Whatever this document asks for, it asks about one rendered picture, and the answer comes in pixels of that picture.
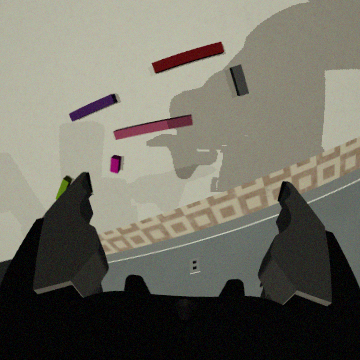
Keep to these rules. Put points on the dark red rod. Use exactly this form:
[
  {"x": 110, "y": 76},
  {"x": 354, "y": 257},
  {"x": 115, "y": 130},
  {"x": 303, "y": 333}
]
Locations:
[{"x": 187, "y": 57}]

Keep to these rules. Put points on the pink rod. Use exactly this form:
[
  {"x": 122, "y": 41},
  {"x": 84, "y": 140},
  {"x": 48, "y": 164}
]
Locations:
[{"x": 154, "y": 126}]

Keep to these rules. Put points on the small magenta block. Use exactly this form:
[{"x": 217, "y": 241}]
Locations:
[{"x": 115, "y": 164}]

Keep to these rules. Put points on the dark purple rod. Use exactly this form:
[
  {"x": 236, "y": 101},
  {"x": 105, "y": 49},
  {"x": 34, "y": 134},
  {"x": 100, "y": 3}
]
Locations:
[{"x": 92, "y": 107}]

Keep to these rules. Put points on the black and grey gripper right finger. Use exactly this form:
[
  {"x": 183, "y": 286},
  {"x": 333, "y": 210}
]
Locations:
[{"x": 306, "y": 270}]

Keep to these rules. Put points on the lime green rectangular bar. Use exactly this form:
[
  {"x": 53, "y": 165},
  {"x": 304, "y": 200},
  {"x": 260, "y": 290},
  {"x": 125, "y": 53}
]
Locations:
[{"x": 64, "y": 185}]

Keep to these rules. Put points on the grey rod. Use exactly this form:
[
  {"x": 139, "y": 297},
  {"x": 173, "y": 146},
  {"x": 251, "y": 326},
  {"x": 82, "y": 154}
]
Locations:
[{"x": 239, "y": 80}]

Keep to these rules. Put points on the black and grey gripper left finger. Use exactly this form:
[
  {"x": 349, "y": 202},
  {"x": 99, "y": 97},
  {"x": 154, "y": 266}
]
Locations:
[{"x": 60, "y": 261}]

